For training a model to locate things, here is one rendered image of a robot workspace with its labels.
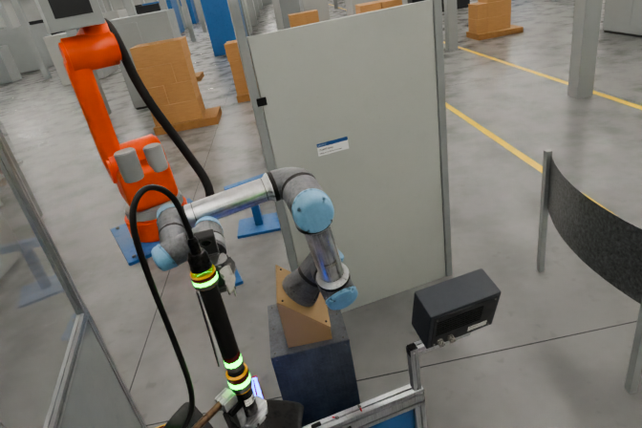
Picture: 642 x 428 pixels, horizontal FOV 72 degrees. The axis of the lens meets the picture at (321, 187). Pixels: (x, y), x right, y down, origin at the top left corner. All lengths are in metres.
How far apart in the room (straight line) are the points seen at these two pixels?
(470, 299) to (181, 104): 7.77
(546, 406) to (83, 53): 4.34
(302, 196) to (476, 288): 0.67
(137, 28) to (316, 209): 10.33
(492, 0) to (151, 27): 8.42
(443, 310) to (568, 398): 1.54
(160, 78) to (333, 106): 6.39
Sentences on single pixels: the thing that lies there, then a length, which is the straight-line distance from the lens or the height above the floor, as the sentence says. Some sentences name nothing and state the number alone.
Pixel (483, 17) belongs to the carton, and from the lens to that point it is 13.03.
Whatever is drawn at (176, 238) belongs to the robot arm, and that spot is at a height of 1.66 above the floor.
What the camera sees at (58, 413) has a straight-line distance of 2.01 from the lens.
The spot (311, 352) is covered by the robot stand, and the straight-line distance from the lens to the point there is 1.77.
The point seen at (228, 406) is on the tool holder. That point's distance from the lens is 0.95.
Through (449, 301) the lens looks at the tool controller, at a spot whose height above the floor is 1.24.
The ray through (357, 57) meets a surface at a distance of 2.67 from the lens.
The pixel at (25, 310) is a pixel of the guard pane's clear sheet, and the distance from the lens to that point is 1.96.
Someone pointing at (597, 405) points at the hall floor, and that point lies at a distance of 2.95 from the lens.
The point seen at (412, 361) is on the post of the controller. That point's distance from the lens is 1.66.
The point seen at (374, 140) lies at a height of 1.24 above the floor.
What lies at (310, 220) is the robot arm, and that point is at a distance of 1.25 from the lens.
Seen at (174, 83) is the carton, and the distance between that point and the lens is 8.77.
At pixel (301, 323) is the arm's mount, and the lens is 1.70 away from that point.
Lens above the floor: 2.24
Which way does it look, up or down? 25 degrees down
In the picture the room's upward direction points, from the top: 10 degrees counter-clockwise
